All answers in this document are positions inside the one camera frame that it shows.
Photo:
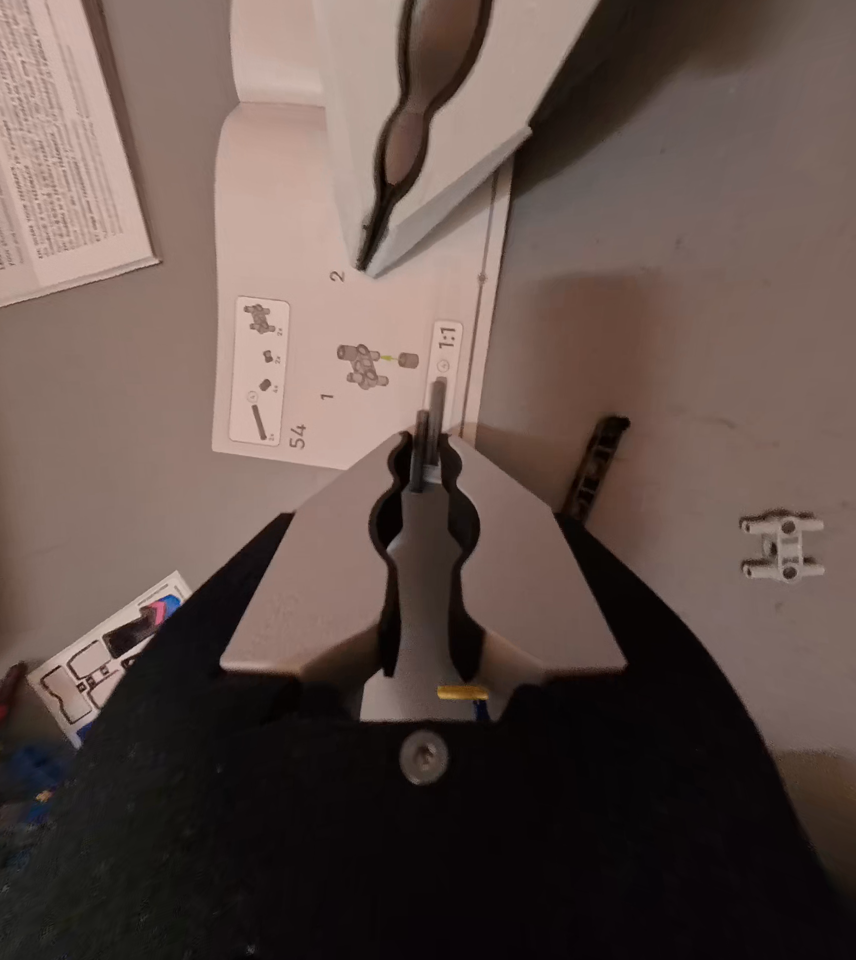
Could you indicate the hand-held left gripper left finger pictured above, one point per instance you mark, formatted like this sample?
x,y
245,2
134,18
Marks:
x,y
300,600

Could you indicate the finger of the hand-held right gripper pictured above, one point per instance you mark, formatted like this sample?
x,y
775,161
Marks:
x,y
488,112
353,75

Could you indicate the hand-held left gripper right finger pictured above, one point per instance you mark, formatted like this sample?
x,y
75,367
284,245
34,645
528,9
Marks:
x,y
548,600

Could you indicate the lego instruction booklet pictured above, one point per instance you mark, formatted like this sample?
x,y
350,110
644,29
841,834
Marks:
x,y
300,225

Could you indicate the dark grey lego axle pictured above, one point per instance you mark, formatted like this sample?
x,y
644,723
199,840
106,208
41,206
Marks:
x,y
422,457

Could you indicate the light grey lego connector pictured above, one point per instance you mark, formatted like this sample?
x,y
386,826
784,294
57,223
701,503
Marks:
x,y
782,541

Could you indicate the black lego beam with pin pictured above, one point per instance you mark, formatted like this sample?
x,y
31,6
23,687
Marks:
x,y
596,457

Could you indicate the black and blue lego chassis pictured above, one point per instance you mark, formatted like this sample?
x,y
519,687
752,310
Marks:
x,y
23,765

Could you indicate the blue and black sticker sheet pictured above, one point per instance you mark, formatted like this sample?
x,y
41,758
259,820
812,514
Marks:
x,y
60,690

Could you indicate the white printed leaflet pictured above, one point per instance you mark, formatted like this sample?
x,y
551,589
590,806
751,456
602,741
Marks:
x,y
38,150

